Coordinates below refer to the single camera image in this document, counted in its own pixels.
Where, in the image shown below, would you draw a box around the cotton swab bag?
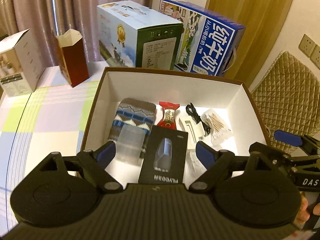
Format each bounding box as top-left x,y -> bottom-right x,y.
201,108 -> 233,146

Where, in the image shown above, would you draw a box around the black cable white charger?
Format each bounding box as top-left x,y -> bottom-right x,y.
185,102 -> 211,136

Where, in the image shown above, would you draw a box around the translucent plastic cup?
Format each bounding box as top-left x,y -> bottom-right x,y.
116,125 -> 145,165

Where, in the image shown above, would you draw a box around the black shaver box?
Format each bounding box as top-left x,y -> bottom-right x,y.
138,125 -> 188,184

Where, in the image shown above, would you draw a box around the patterned knit sock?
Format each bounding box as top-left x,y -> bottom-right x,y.
108,98 -> 156,158

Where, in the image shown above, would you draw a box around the red candy wrapper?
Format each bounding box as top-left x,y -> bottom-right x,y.
157,101 -> 180,130

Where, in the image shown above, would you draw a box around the clear bag white items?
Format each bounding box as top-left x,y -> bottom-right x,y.
186,150 -> 207,178

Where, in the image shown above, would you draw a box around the person right hand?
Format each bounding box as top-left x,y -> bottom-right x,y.
294,192 -> 310,229

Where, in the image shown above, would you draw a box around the gold quilted headboard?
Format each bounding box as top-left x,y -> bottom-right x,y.
252,51 -> 319,154

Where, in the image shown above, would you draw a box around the brown white storage box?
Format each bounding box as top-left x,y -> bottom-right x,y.
75,66 -> 271,181

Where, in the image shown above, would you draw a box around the dark red paper box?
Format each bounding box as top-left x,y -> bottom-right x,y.
54,29 -> 89,87

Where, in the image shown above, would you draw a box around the dark blue milk carton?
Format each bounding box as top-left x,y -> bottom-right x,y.
159,0 -> 246,76

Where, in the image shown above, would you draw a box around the white product box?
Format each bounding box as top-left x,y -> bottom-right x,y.
1,29 -> 44,96

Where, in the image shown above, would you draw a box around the light blue milk carton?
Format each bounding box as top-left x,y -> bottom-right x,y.
97,1 -> 183,70

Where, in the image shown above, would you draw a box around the pink curtain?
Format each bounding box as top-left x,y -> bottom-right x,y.
1,0 -> 152,67

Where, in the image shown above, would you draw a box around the beige wall socket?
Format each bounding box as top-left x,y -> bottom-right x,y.
298,34 -> 316,57
310,45 -> 320,69

